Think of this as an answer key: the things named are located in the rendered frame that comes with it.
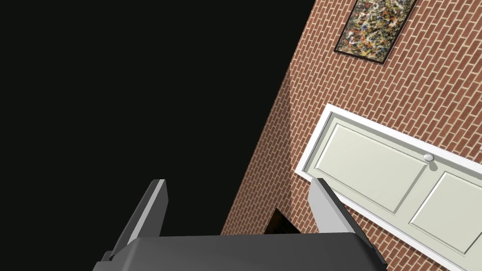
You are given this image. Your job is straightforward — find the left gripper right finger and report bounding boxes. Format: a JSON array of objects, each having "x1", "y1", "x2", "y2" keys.
[{"x1": 308, "y1": 177, "x2": 377, "y2": 252}]

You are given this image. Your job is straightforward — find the pale cream panelled door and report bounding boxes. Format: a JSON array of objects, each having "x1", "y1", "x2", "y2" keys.
[{"x1": 302, "y1": 112, "x2": 482, "y2": 271}]

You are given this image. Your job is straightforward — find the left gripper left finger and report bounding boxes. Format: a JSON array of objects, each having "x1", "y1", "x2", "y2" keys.
[{"x1": 110, "y1": 178, "x2": 169, "y2": 261}]

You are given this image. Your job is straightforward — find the abstract speckled framed painting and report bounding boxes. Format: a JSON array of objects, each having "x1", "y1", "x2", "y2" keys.
[{"x1": 333, "y1": 0, "x2": 418, "y2": 64}]

